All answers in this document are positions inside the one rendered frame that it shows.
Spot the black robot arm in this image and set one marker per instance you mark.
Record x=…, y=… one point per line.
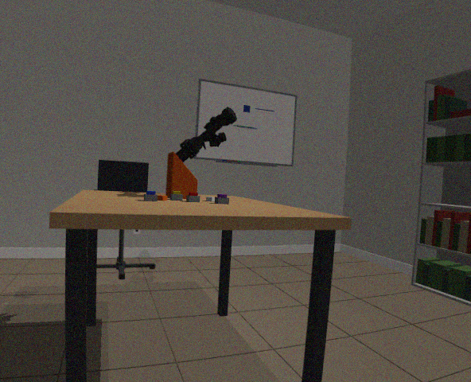
x=192, y=146

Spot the yellow button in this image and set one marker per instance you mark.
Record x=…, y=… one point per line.
x=175, y=196

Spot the red button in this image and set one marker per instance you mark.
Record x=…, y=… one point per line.
x=193, y=197

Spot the blue button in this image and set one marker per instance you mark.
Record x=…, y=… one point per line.
x=150, y=196

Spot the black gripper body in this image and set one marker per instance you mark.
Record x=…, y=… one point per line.
x=222, y=136

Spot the purple button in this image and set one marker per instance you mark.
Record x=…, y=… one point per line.
x=222, y=199

